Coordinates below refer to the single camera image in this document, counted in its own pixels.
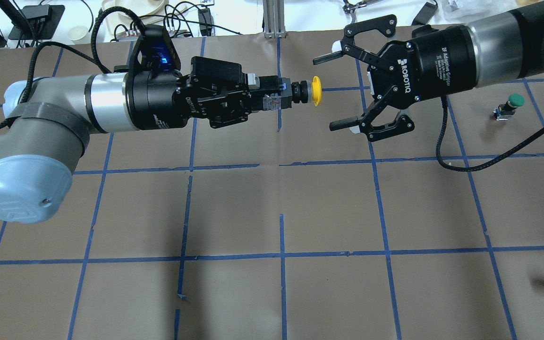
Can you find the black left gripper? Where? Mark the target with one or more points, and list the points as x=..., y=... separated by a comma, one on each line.
x=155, y=105

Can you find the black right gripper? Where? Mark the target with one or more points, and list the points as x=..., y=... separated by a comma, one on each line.
x=437, y=59

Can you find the yellow push button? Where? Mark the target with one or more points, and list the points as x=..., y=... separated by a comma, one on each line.
x=277, y=93

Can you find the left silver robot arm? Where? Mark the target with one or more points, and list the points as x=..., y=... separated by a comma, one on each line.
x=51, y=131

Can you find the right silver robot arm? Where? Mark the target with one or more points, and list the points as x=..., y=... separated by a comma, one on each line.
x=489, y=51

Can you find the green push button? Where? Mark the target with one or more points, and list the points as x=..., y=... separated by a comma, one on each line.
x=506, y=111

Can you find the black power adapter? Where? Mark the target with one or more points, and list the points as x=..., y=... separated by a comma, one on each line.
x=205, y=21

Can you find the beige plate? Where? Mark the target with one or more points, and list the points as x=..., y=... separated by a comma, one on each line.
x=141, y=7

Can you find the white paper cup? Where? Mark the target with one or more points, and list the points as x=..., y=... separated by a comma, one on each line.
x=79, y=35

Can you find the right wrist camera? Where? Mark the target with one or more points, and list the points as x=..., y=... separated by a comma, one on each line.
x=423, y=30

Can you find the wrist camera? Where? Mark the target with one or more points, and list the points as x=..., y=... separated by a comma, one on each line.
x=423, y=30
x=153, y=51

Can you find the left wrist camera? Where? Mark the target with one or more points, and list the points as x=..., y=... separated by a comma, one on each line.
x=153, y=51

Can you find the aluminium frame post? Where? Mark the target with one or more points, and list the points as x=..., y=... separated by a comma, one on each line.
x=274, y=19

